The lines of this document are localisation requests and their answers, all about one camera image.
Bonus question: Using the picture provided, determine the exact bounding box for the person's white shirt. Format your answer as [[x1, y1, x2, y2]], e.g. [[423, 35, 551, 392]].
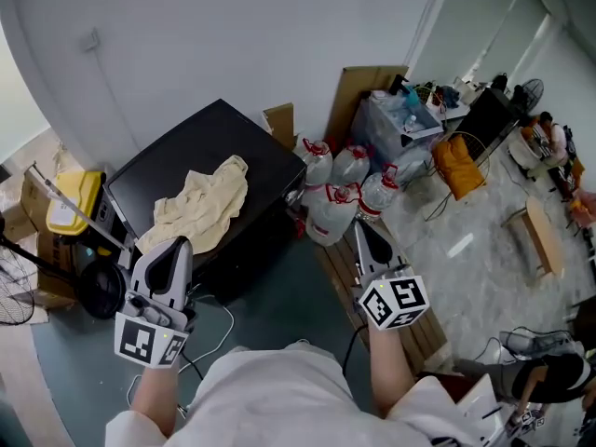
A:
[[104, 340, 497, 447]]

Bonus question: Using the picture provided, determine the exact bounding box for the person's left forearm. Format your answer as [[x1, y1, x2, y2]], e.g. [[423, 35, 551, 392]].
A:
[[129, 363, 182, 438]]

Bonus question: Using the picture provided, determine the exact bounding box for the clear plastic storage box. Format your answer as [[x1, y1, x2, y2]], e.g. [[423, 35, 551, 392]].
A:
[[351, 89, 445, 158]]

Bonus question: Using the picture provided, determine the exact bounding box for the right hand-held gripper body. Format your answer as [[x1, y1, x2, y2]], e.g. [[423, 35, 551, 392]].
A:
[[351, 263, 430, 332]]

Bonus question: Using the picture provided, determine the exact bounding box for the red-brown table white top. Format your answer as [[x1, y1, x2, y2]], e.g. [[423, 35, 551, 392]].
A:
[[418, 372, 508, 447]]

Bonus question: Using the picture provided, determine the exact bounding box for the yellow lid bin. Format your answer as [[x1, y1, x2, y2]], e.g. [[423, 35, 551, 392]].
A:
[[45, 169, 107, 251]]

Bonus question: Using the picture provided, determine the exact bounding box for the cream crumpled cloth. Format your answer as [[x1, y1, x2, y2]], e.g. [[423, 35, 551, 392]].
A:
[[134, 155, 250, 256]]

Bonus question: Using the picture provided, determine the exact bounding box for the white metal stand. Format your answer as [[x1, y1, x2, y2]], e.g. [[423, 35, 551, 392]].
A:
[[25, 161, 137, 270]]

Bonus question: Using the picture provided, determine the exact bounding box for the black pump bottle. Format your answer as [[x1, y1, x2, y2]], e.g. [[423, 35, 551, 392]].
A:
[[389, 74, 412, 98]]

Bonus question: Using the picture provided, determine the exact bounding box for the black cabinet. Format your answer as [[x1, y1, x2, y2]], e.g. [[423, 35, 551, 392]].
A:
[[454, 86, 522, 158]]

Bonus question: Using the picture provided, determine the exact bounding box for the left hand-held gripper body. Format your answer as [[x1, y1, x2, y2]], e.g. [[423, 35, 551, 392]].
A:
[[114, 290, 197, 371]]

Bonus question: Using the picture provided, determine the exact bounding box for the brown cardboard box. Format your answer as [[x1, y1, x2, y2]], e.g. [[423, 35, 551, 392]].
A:
[[2, 169, 53, 246], [34, 230, 79, 310]]

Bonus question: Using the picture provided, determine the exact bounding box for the gold wire chair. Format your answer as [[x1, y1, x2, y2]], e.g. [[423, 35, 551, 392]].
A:
[[409, 130, 495, 223]]

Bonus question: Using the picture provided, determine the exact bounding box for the pink chair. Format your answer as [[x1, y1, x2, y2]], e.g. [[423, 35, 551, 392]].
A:
[[568, 187, 596, 232]]

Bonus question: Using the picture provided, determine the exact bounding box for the large black floor fan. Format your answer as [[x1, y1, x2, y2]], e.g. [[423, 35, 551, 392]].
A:
[[0, 216, 128, 328]]

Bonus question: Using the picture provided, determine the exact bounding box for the person's right forearm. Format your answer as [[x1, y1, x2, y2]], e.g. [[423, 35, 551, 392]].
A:
[[367, 326, 417, 419]]

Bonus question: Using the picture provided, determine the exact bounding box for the white floor cable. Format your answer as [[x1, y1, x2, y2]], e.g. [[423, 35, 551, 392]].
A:
[[126, 301, 236, 412]]

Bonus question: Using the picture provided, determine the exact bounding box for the small cardboard piece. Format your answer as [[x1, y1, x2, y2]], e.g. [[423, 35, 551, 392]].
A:
[[262, 102, 299, 152]]

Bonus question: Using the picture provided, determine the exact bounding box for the black washing machine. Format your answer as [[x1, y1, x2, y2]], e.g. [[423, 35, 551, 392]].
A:
[[102, 98, 308, 307]]

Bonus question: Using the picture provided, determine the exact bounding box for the white round table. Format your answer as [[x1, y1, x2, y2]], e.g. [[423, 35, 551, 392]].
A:
[[507, 137, 544, 179]]

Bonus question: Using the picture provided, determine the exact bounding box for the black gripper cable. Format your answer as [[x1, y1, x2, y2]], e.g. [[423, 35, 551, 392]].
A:
[[342, 323, 370, 384], [178, 349, 206, 382]]

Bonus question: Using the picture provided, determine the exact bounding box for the brown cardboard sheet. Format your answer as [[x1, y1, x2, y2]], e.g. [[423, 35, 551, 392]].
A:
[[323, 65, 410, 154]]

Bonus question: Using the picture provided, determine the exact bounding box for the wooden slatted pallet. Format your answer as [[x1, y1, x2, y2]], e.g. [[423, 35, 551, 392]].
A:
[[315, 219, 454, 377]]

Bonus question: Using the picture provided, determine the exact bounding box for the small black standing fan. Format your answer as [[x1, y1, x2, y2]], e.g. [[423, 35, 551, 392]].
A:
[[511, 77, 546, 111]]

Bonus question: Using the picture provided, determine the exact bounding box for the low wooden table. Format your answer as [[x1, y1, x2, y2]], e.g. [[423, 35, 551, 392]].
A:
[[501, 196, 567, 282]]

